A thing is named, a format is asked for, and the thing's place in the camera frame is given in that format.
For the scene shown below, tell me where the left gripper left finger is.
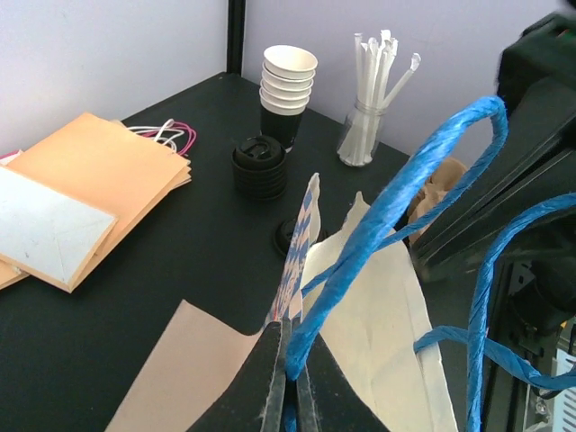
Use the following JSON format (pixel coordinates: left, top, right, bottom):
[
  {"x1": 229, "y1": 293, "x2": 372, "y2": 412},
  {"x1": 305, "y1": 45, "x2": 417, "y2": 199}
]
[{"x1": 189, "y1": 319, "x2": 288, "y2": 432}]

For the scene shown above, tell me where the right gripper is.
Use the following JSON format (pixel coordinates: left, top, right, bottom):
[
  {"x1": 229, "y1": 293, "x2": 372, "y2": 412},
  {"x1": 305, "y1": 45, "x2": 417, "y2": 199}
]
[{"x1": 411, "y1": 8, "x2": 576, "y2": 432}]

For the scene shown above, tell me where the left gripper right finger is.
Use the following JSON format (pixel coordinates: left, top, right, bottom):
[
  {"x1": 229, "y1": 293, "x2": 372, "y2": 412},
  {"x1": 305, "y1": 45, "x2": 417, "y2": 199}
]
[{"x1": 296, "y1": 337, "x2": 388, "y2": 432}]

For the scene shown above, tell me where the blue checkered paper bag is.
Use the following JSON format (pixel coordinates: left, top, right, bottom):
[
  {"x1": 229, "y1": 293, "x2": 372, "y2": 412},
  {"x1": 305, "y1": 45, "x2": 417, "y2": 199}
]
[{"x1": 108, "y1": 96, "x2": 575, "y2": 431}]

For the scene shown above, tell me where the brown cardboard cup carrier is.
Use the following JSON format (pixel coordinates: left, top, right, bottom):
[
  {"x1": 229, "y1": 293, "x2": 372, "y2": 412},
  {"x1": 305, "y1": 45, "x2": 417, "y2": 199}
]
[{"x1": 407, "y1": 157, "x2": 468, "y2": 223}]

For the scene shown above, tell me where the single black cup lid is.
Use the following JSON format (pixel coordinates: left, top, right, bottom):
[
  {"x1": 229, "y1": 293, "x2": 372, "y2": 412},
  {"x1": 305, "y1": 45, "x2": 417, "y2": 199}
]
[{"x1": 274, "y1": 217, "x2": 329, "y2": 257}]

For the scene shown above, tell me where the jar of wrapped straws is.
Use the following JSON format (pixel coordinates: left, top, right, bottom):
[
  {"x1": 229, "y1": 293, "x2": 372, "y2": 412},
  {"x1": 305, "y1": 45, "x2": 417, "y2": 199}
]
[{"x1": 337, "y1": 29, "x2": 421, "y2": 167}]

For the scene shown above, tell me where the stack of black lids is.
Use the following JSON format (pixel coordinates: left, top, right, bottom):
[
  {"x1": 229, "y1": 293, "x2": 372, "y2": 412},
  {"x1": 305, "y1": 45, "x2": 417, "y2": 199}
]
[{"x1": 231, "y1": 135, "x2": 287, "y2": 201}]

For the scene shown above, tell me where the stack of orange paper bags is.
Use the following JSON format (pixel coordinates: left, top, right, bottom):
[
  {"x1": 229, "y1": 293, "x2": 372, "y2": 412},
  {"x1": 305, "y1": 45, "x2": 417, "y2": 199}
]
[{"x1": 7, "y1": 113, "x2": 191, "y2": 280}]

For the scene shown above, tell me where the stack of paper cups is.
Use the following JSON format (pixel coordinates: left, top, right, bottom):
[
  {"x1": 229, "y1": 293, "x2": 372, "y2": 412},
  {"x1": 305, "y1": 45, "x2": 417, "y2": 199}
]
[{"x1": 259, "y1": 45, "x2": 318, "y2": 152}]

